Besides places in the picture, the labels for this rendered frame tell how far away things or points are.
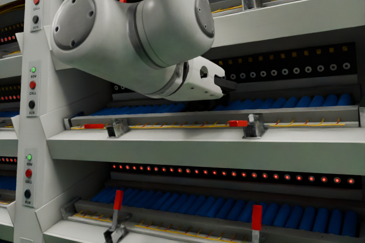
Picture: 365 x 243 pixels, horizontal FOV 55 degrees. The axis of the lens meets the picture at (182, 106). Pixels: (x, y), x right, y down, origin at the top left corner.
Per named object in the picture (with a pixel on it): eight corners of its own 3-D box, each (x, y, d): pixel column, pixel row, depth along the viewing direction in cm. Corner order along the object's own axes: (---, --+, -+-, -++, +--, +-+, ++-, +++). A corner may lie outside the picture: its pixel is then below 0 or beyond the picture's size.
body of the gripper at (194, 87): (194, 37, 46) (228, 63, 55) (133, 46, 51) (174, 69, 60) (190, 92, 44) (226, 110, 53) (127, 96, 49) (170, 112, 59)
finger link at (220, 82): (240, 77, 51) (233, 87, 56) (188, 72, 51) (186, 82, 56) (240, 85, 51) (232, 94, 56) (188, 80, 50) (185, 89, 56)
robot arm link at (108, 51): (181, 22, 44) (124, 43, 49) (110, -34, 33) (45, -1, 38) (186, 84, 42) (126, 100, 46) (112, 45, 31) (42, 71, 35)
